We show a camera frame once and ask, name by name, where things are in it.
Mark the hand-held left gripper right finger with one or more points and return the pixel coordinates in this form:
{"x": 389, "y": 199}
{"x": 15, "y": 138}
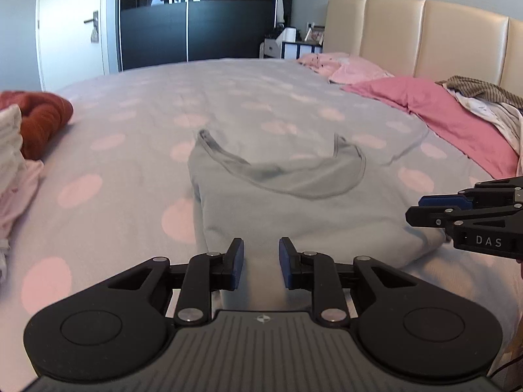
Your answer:
{"x": 286, "y": 265}

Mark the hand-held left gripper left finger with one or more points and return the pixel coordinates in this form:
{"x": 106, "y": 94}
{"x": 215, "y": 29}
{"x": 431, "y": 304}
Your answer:
{"x": 236, "y": 265}

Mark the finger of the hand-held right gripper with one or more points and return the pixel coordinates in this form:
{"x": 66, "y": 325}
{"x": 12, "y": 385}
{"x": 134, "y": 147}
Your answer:
{"x": 429, "y": 215}
{"x": 443, "y": 201}

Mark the light grey garment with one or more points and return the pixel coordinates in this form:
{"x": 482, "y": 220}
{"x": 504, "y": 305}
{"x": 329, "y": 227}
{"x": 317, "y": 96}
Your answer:
{"x": 306, "y": 220}

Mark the stack of folded clothes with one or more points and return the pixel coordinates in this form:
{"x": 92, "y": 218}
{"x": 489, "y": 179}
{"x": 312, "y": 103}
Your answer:
{"x": 12, "y": 163}

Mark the white patterned garment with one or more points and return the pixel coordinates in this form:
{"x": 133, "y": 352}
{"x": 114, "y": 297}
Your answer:
{"x": 500, "y": 120}

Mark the brown striped garment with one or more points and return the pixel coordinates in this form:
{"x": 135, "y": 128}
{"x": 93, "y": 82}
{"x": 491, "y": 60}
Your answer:
{"x": 486, "y": 90}

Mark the light pink pillow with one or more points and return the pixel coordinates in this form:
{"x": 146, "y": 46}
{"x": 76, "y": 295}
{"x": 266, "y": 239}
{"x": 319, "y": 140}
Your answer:
{"x": 355, "y": 69}

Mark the cream padded headboard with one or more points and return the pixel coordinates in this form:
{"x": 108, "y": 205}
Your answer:
{"x": 449, "y": 36}

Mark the pink dotted grey duvet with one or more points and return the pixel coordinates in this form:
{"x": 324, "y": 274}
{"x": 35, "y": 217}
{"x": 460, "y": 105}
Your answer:
{"x": 143, "y": 102}

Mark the white nightstand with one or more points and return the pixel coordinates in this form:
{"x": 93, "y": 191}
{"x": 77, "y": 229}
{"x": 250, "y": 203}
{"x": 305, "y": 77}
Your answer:
{"x": 271, "y": 49}

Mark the black glossy wardrobe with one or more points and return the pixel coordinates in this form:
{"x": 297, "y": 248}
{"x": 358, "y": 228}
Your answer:
{"x": 163, "y": 36}

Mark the rust red knitted cloth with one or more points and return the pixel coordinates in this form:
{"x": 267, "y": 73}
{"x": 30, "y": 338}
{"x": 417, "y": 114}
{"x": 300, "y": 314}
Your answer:
{"x": 45, "y": 118}

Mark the white door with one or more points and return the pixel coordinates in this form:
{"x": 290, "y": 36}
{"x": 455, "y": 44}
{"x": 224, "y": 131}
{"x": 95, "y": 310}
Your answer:
{"x": 65, "y": 57}

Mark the picture frame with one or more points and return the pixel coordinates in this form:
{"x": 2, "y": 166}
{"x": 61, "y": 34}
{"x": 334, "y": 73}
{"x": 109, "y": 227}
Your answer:
{"x": 314, "y": 34}

